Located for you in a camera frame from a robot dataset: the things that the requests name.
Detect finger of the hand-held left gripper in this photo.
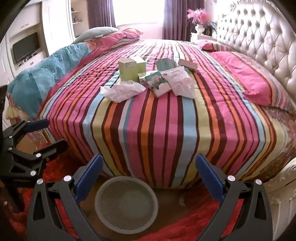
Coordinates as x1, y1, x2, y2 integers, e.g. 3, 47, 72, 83
7, 140, 69, 184
2, 119, 51, 153

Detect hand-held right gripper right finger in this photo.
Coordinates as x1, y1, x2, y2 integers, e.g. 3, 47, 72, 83
195, 153, 273, 241

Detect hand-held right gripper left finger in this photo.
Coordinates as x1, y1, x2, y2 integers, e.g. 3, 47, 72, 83
26, 153, 104, 241

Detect round grey mesh wastebasket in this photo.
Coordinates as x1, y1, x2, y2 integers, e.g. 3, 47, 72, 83
94, 175, 159, 229

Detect white plastic bag pink print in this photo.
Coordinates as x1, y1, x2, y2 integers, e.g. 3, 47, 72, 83
162, 66, 195, 99

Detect large green cardboard box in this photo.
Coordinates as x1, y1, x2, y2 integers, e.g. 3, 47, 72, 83
118, 58, 137, 81

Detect teal cardboard box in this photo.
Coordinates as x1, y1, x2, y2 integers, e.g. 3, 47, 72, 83
155, 58, 176, 71

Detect yellow ruffled cloth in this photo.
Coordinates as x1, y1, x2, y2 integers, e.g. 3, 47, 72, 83
6, 93, 23, 121

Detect red shaggy rug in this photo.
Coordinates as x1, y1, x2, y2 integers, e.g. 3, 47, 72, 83
5, 151, 262, 241

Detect blue and pink duvet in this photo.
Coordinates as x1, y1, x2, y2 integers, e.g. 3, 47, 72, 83
6, 28, 144, 120

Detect colourful striped bedspread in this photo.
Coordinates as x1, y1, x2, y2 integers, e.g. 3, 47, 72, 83
38, 38, 287, 189

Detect black flat television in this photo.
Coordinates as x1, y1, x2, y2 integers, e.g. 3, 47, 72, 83
12, 32, 40, 63

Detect floral bed sheet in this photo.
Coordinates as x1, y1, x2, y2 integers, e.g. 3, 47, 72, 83
261, 104, 296, 167

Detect teal patterned white box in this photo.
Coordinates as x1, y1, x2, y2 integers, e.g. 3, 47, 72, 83
143, 71, 173, 98

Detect large pink pillow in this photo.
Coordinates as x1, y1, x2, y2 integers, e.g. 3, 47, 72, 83
209, 51, 289, 107

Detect grey pillow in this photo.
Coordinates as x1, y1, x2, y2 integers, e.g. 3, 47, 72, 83
73, 27, 119, 44

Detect flat pink cardboard box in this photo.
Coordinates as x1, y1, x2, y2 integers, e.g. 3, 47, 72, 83
178, 59, 197, 71

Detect pale green cardboard box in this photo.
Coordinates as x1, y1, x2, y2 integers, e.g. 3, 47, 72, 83
135, 57, 146, 74

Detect purple curtain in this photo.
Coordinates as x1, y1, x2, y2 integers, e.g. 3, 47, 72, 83
87, 0, 116, 29
162, 0, 206, 41

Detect small pink striped pillow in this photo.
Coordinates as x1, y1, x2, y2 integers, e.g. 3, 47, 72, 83
196, 39, 234, 52

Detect white carved nightstand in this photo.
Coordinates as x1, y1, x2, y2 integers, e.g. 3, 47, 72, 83
191, 32, 218, 43

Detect tufted cream headboard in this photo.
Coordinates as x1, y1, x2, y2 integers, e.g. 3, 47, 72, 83
214, 0, 296, 112

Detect pink artificial flowers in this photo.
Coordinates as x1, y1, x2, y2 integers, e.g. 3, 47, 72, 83
187, 8, 218, 27

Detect white carved bed frame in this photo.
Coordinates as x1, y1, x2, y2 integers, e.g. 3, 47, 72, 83
261, 158, 296, 232

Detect white wall cabinet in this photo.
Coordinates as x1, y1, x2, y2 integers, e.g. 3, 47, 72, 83
0, 0, 89, 79

